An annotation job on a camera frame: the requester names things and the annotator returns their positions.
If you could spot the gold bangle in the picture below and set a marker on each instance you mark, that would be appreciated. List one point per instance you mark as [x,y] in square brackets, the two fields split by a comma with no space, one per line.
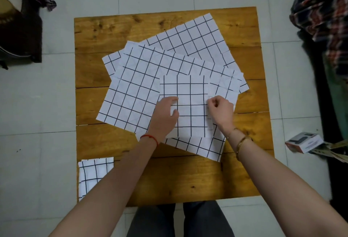
[242,141]

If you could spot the person's right forearm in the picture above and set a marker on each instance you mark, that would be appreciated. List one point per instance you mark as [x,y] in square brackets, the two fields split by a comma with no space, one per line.
[277,190]

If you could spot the pile of grid cloths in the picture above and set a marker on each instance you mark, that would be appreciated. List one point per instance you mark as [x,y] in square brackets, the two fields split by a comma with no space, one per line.
[136,82]

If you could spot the person's denim trousers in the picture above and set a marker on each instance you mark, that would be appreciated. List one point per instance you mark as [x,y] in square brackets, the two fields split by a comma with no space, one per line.
[152,220]

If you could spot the person's left forearm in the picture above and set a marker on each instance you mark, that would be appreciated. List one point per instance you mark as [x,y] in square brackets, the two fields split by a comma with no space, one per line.
[108,190]

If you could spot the person's left hand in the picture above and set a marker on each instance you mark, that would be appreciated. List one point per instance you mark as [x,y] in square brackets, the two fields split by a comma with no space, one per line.
[163,120]

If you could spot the person's right hand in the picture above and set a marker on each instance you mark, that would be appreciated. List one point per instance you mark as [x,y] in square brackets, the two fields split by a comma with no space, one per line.
[223,114]

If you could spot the long cream and denim sofa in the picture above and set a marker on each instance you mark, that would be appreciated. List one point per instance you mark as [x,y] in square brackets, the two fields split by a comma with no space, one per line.
[312,68]

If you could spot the red plaid blanket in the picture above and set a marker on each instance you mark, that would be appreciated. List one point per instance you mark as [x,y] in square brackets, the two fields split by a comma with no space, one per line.
[320,8]

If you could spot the cream and denim armchair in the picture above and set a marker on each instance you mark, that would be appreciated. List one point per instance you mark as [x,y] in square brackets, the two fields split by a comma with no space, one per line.
[19,33]

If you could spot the small white orange box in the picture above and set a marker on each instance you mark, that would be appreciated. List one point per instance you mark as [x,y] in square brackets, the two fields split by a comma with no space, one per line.
[307,144]

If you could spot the wooden table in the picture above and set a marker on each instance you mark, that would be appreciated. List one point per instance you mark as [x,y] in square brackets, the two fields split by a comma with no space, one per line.
[185,179]

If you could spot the green cloth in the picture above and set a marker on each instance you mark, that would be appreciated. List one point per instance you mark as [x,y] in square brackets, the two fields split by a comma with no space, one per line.
[339,95]

